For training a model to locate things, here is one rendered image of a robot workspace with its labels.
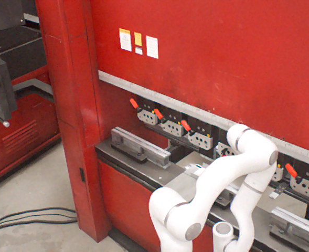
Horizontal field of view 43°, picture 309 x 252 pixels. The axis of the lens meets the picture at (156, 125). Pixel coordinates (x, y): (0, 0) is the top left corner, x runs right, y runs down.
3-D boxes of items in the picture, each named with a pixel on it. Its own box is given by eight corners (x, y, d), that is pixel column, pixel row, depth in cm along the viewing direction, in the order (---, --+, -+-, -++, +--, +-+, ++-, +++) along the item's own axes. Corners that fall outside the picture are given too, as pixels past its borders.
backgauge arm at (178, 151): (153, 168, 268) (152, 151, 260) (210, 130, 307) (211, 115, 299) (162, 172, 263) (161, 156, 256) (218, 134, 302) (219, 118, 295)
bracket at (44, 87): (6, 97, 281) (4, 88, 278) (36, 86, 296) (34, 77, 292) (36, 114, 257) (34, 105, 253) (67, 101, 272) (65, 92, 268)
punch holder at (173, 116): (161, 129, 228) (160, 104, 219) (171, 123, 233) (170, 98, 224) (181, 138, 218) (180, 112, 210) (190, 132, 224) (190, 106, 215)
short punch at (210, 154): (198, 156, 219) (199, 142, 214) (201, 154, 220) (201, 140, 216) (213, 163, 213) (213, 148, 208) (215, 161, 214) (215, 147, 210)
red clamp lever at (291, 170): (286, 165, 170) (300, 183, 168) (290, 160, 172) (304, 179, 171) (283, 166, 171) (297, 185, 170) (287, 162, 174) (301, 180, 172)
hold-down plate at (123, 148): (110, 147, 268) (110, 143, 266) (116, 144, 271) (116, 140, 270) (141, 164, 249) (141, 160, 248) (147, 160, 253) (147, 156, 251)
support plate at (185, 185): (161, 189, 210) (161, 188, 209) (192, 167, 226) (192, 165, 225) (187, 204, 199) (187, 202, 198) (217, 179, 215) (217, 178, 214)
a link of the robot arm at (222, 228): (238, 251, 166) (224, 238, 173) (238, 230, 159) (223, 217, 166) (223, 262, 163) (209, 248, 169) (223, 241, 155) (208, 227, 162)
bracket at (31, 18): (-11, 30, 256) (-14, 19, 253) (22, 21, 271) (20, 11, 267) (20, 42, 232) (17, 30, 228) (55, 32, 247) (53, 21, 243)
